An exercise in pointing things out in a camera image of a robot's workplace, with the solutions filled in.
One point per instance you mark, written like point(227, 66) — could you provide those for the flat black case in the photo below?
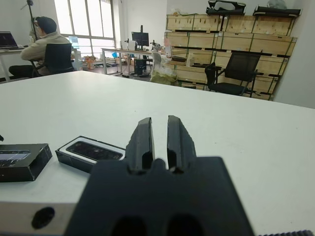
point(278, 12)

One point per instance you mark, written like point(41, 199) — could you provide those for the wooden shipping crate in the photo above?
point(270, 25)
point(268, 84)
point(270, 45)
point(192, 40)
point(192, 86)
point(263, 96)
point(201, 57)
point(187, 23)
point(192, 73)
point(273, 66)

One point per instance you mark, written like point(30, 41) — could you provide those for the black mesh folding chair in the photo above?
point(243, 65)

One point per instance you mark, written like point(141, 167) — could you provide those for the black printed box lid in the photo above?
point(22, 169)

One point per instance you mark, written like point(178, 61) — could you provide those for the person in beige jacket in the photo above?
point(37, 46)

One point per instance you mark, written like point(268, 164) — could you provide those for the light blue screen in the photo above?
point(73, 42)

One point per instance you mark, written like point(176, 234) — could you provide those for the olive green sack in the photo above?
point(162, 79)

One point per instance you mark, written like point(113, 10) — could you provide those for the open dark laptop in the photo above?
point(8, 39)

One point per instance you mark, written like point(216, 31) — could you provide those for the white plastic chair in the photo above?
point(157, 61)

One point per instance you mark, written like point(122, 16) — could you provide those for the black fabric office chair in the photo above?
point(59, 59)

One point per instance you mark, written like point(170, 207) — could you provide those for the white desktop box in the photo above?
point(132, 45)

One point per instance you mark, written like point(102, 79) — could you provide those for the black case with white goggles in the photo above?
point(225, 8)

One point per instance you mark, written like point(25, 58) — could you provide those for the black computer monitor on stand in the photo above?
point(140, 37)

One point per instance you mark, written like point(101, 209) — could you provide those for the grey plastic bag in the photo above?
point(276, 4)

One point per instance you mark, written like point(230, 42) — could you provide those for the tan top white-frame desk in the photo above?
point(123, 50)

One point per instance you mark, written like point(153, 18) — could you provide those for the black PC tower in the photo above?
point(140, 66)

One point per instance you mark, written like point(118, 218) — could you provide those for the large grid window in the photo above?
point(81, 19)

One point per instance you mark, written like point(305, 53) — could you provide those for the small black desktop device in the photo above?
point(155, 45)

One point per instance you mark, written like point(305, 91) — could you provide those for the black box base white insert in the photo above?
point(71, 161)

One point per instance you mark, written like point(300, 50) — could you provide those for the orange cardboard box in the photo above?
point(90, 62)

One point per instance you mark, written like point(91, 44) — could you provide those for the black tripod stand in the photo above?
point(31, 14)

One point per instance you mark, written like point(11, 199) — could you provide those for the white office desk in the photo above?
point(5, 52)

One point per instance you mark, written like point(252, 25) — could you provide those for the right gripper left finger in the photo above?
point(140, 145)

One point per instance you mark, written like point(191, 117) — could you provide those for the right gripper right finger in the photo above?
point(179, 145)

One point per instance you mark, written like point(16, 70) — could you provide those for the pink and white package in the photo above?
point(167, 46)

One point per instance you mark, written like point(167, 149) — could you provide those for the slim black camera with screen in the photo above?
point(93, 151)

